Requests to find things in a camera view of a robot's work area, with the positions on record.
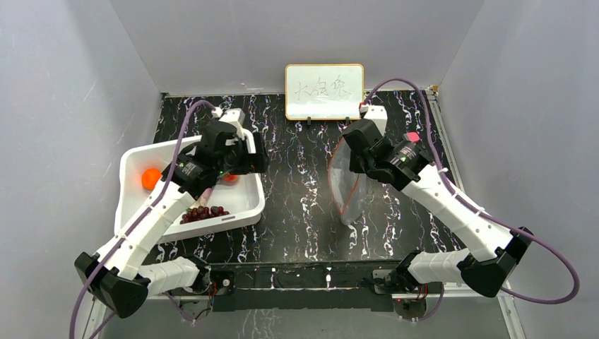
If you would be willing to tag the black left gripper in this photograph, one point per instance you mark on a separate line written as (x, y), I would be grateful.
(254, 162)

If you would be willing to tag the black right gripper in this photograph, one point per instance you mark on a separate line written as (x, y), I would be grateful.
(378, 173)

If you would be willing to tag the orange toy fruit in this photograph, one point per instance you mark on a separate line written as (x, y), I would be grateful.
(230, 178)

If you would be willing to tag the clear zip top bag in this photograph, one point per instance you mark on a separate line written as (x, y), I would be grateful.
(348, 189)

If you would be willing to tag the orange toy tangerine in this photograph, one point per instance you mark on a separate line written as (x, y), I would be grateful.
(150, 178)

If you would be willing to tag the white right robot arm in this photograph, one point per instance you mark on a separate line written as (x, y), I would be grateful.
(491, 251)

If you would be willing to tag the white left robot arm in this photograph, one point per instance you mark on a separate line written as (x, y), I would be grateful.
(171, 191)

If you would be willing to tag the white plastic bin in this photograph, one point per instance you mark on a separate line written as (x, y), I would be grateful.
(244, 198)

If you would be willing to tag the pink whiteboard eraser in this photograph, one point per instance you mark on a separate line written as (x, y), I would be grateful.
(413, 137)

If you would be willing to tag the white toy mushroom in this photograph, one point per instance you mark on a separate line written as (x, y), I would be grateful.
(200, 202)

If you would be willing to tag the dark red grape bunch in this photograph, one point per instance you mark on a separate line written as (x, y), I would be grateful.
(202, 213)

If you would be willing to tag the small whiteboard with writing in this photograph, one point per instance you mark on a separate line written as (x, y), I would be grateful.
(318, 92)

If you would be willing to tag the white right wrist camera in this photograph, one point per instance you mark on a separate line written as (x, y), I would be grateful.
(377, 114)

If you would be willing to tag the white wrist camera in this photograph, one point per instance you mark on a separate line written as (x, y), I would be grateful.
(377, 114)
(234, 117)

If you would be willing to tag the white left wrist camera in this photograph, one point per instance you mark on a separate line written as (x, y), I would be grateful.
(234, 117)

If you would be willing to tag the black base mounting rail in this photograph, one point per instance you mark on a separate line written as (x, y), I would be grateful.
(315, 285)

